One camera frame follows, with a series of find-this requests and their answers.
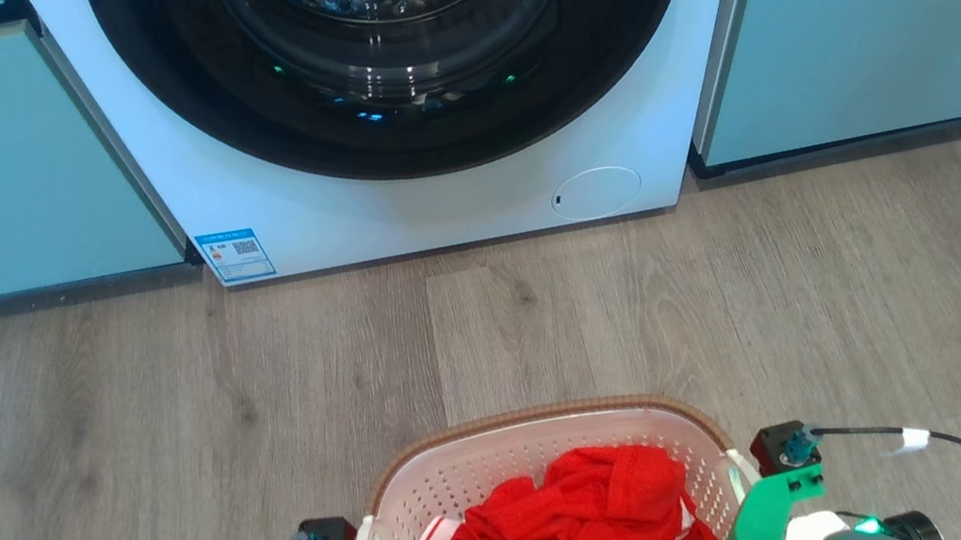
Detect white plastic laundry basket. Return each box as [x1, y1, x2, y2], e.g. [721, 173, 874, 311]
[336, 376, 772, 540]

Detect round white filter cover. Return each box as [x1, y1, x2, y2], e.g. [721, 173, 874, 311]
[546, 161, 647, 226]

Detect black round washer door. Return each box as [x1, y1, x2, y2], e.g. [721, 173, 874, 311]
[86, 0, 724, 223]

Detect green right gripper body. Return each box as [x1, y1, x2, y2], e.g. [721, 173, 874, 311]
[717, 463, 835, 540]

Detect red garment with white trim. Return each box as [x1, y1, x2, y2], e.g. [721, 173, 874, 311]
[399, 428, 729, 540]

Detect white front-load washing machine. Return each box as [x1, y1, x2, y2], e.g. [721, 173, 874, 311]
[25, 0, 814, 311]

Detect blue white energy label sticker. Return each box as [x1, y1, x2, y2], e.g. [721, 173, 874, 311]
[193, 224, 278, 288]

